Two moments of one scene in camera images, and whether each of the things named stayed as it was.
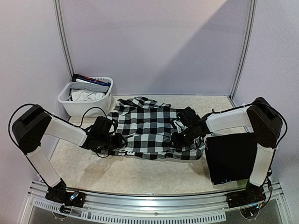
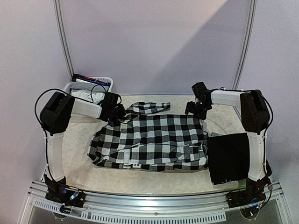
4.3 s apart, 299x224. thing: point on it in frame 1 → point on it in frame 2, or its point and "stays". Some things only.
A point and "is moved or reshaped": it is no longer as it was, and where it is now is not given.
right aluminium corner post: (252, 22) stays
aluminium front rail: (212, 206) stays
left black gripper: (118, 142) → (123, 113)
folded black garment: (231, 157) stays
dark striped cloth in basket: (75, 76) stays
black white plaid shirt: (145, 125) is moved or reshaped
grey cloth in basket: (84, 86) stays
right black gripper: (177, 136) → (191, 107)
